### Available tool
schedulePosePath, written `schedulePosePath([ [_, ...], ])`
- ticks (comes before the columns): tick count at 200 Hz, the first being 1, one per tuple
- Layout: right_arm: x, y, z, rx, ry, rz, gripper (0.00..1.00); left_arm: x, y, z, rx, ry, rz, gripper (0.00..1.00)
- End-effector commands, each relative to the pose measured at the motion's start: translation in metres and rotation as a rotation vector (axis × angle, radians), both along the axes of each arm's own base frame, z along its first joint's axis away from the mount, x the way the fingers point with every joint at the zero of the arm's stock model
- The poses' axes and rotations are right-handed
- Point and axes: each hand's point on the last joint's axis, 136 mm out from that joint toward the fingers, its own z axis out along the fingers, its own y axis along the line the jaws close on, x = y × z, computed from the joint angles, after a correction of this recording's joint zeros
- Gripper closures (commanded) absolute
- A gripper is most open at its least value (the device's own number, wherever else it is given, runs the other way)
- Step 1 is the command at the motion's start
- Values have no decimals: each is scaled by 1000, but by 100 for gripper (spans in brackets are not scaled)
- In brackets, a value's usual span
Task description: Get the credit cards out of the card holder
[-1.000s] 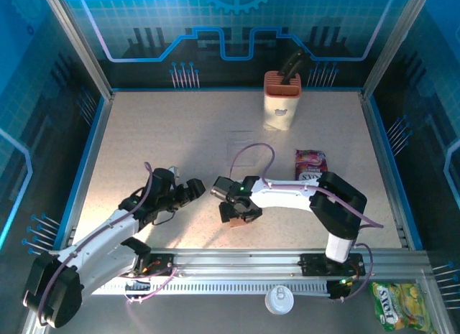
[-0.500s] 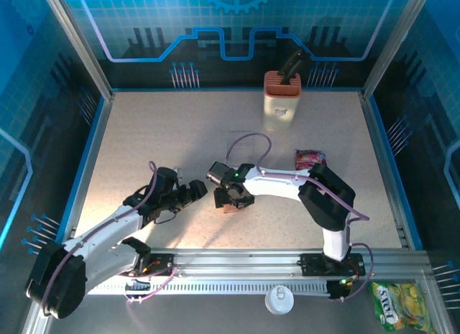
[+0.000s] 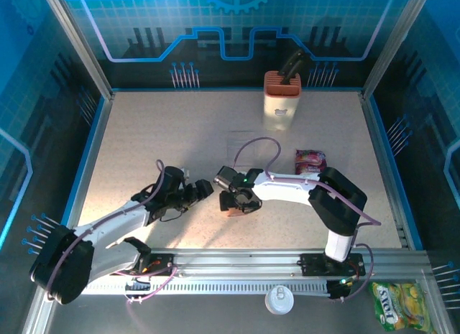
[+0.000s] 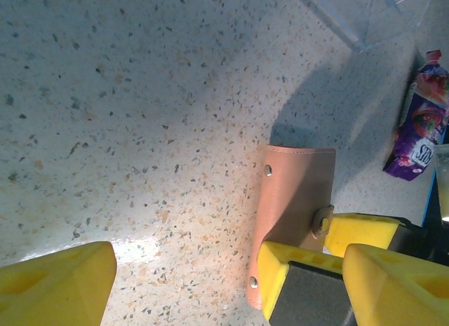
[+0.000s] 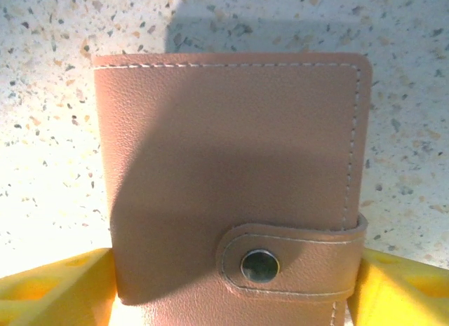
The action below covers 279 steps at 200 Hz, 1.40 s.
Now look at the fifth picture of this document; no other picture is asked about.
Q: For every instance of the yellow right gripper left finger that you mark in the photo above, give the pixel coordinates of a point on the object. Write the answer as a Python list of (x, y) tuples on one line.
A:
[(52, 294)]

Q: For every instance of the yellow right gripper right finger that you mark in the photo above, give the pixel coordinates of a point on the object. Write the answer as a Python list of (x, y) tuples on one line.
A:
[(403, 294)]

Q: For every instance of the tan leather card holder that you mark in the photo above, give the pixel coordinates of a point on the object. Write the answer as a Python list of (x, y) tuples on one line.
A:
[(224, 157)]

